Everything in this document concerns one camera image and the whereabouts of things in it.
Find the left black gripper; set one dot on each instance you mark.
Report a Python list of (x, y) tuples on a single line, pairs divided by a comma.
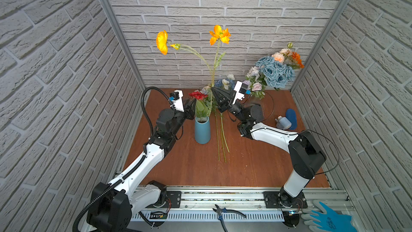
[(189, 108)]

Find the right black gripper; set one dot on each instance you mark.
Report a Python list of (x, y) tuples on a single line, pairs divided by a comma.
[(223, 99)]

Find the blue hydrangea white bouquet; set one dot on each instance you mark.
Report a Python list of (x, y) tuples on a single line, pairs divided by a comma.
[(218, 84)]

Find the white poppy stem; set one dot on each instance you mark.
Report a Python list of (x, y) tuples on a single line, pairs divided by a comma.
[(229, 82)]

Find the teal ceramic vase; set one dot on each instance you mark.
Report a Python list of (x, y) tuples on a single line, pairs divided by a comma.
[(202, 130)]

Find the clear glass vase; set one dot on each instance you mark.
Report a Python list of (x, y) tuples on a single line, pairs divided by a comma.
[(258, 95)]

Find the dusty blue rose bouquet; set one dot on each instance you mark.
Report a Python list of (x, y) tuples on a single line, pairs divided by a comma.
[(276, 74)]

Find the orange white small bouquet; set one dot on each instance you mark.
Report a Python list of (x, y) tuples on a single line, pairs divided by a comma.
[(218, 36)]

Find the peach rose stem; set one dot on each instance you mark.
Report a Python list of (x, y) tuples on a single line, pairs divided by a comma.
[(284, 55)]

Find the orange gerbera stem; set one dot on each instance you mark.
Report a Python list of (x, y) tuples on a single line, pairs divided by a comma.
[(296, 61)]

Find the pink white mixed bouquet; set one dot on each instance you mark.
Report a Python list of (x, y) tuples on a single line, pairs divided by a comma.
[(207, 90)]

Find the white lilac mixed bouquet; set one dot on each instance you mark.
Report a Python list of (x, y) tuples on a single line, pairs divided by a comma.
[(255, 80)]

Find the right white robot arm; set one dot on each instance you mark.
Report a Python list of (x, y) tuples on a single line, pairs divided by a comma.
[(306, 155)]

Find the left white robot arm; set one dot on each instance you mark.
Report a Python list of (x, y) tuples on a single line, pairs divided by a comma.
[(112, 204)]

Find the blue oval object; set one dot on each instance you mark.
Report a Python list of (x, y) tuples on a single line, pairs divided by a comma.
[(292, 117)]

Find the blue grey work glove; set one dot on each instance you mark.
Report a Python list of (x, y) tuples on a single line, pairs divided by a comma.
[(327, 220)]

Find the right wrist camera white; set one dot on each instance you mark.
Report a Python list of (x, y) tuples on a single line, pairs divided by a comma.
[(241, 90)]

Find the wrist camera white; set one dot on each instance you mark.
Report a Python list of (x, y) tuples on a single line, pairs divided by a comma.
[(176, 102), (241, 90)]

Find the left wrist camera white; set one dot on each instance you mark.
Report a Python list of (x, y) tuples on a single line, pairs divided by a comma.
[(176, 102)]

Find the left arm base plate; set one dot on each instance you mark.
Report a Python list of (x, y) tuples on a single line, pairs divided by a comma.
[(170, 199)]

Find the white slotted cable duct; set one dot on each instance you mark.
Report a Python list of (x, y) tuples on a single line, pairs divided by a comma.
[(211, 216)]

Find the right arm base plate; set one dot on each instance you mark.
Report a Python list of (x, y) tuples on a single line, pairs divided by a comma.
[(277, 199)]

